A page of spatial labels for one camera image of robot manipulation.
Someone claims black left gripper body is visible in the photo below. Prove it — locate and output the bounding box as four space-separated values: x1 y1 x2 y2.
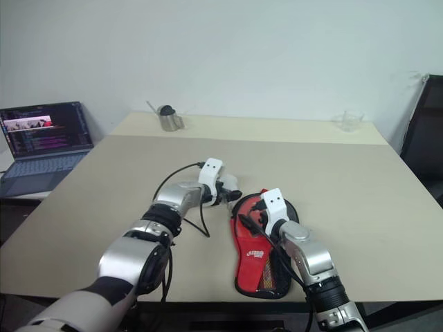
210 180 230 206

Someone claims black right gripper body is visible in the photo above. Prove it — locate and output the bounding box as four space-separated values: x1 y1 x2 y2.
254 199 269 226

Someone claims red table tennis paddle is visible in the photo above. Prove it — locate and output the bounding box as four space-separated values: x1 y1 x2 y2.
232 199 278 290

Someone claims black red paddle case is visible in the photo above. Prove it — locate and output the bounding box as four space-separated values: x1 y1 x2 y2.
229 188 302 299

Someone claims stainless steel cup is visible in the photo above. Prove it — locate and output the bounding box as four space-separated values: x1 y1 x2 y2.
157 105 185 133

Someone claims clear glass measuring cup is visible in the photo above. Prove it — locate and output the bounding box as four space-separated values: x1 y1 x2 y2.
332 110 365 133

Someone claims black office chair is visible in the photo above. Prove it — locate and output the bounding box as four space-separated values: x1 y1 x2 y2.
399 73 443 209

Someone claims grey open laptop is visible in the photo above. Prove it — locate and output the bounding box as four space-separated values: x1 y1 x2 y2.
0 101 96 199

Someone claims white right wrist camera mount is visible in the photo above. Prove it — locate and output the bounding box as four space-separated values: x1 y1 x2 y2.
260 188 291 234

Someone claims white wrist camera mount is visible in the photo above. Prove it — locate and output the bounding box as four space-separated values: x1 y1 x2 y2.
198 158 228 209
260 188 291 234

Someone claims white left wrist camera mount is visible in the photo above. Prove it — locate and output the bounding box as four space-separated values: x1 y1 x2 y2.
198 158 228 209

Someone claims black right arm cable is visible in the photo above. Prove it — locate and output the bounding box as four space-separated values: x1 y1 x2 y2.
237 214 316 332

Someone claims black table frame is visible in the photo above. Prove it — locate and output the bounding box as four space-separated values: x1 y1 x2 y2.
131 299 443 332

